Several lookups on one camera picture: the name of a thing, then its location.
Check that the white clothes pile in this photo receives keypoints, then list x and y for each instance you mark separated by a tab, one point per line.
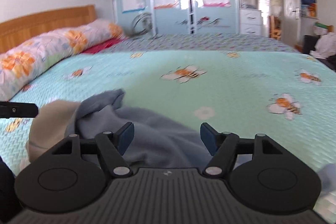
326	45

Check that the white door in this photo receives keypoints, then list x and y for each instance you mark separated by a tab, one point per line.
291	3

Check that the wooden headboard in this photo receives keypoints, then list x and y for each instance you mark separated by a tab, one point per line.
39	22

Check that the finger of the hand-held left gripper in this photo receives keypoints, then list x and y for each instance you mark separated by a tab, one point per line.
18	109

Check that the blue knit pants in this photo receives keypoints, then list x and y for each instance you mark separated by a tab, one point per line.
157	134

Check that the green white carton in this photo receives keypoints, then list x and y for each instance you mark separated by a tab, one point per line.
323	27

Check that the floral rolled duvet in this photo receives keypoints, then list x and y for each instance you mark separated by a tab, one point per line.
52	50

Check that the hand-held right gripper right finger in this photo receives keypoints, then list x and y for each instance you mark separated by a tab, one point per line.
208	138

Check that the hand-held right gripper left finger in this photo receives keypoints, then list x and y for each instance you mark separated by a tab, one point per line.
126	136

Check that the bee print quilted bedspread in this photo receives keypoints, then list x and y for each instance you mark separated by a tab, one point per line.
183	98

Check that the white drawer cabinet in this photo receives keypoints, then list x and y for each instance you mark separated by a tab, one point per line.
250	22

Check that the red pillow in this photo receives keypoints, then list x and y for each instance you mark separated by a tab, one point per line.
102	46

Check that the cream knit garment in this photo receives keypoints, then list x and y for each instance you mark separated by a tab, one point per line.
50	124

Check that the black armchair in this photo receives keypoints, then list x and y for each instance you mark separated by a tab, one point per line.
309	45

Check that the wooden dining chair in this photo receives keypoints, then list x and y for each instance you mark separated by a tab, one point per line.
275	28

